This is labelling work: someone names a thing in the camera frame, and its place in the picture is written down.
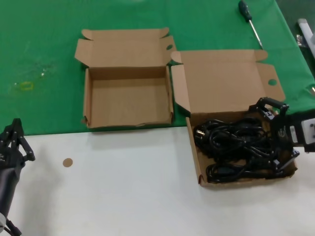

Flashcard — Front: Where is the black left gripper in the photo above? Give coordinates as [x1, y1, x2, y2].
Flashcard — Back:
[0, 118, 36, 170]

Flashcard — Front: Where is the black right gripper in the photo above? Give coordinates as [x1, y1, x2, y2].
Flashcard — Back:
[249, 97, 306, 178]

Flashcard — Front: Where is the open brown cardboard box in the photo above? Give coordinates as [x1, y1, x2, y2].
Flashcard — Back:
[74, 27, 178, 129]
[169, 49, 298, 189]

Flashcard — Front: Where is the yellow tape square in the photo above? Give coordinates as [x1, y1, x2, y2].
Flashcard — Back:
[19, 82, 35, 92]

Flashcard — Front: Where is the white bar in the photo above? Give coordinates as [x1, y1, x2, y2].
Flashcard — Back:
[297, 18, 315, 58]

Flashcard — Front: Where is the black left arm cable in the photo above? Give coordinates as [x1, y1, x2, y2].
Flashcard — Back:
[0, 217, 22, 236]

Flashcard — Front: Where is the green handled screwdriver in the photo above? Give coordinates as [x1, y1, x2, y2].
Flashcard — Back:
[238, 0, 263, 49]

